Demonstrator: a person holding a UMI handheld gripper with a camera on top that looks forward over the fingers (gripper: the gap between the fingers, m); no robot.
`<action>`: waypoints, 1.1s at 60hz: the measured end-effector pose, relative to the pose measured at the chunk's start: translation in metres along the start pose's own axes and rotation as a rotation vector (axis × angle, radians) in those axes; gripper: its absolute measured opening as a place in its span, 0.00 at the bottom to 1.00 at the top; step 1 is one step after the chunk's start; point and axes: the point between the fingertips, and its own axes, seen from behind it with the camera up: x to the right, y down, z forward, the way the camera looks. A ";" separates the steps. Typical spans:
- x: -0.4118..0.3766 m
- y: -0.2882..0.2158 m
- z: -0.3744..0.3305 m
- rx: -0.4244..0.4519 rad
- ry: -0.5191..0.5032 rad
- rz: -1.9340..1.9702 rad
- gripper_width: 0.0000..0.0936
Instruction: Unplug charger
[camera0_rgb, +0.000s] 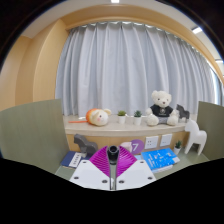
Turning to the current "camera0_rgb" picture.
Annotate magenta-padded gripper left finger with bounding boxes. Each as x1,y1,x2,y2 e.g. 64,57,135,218
69,146,113,191

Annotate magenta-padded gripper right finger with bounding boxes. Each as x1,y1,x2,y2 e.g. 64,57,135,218
114,146,158,191

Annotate small black charger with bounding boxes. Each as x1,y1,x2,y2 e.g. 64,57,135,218
106,145,120,166

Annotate round purple number sign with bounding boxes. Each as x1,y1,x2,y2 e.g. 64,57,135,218
129,139,146,155

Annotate navy blue book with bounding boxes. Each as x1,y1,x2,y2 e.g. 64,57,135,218
60,150,93,169

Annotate bright blue book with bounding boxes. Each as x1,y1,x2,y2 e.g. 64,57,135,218
141,147,181,172

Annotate pink wooden horse figurine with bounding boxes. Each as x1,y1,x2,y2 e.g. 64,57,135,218
119,141,133,153

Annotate dark grey wooden horse figurine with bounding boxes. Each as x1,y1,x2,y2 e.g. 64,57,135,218
73,133,99,158

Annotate small potted plant white pot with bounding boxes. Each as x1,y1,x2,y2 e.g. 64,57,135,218
173,139,183,156
133,110,143,126
117,110,128,125

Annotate beige window ledge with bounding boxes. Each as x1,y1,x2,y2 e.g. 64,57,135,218
62,114,198,138

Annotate cream and orange plush toy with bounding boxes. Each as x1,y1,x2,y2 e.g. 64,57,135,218
85,107,112,127

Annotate cream teddy bear black shirt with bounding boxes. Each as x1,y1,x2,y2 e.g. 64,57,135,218
144,90,180,127

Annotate green desk partition panel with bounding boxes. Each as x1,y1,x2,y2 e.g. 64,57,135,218
0,98,71,174
196,100,224,161

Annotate white wooden horse figurine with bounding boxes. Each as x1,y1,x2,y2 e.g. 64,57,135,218
184,119,208,156

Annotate small dark brown horse figurine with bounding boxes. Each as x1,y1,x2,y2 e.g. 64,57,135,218
175,104,191,121

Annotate light grey curtain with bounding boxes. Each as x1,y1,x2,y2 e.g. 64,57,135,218
54,21,218,118

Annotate ceiling lights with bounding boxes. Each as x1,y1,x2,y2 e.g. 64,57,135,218
110,0,224,64

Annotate white wall socket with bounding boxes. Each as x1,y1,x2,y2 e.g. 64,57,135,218
144,135,160,150

